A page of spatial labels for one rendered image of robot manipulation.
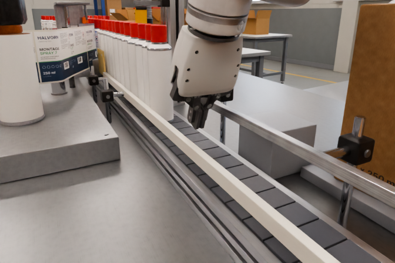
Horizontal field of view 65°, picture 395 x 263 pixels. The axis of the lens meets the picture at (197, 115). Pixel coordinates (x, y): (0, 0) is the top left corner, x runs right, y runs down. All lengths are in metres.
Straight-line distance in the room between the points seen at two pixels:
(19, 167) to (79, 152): 0.10
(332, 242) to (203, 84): 0.26
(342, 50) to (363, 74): 6.20
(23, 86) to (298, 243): 0.61
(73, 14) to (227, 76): 0.87
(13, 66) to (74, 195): 0.31
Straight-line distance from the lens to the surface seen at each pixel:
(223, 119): 0.64
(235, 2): 0.40
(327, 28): 6.98
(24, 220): 0.52
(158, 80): 0.65
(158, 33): 0.64
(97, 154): 0.63
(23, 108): 0.75
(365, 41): 0.50
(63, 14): 1.26
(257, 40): 4.74
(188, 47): 0.43
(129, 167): 0.61
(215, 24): 0.41
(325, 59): 7.02
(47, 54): 0.97
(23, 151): 0.62
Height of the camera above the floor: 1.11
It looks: 18 degrees down
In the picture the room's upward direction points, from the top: straight up
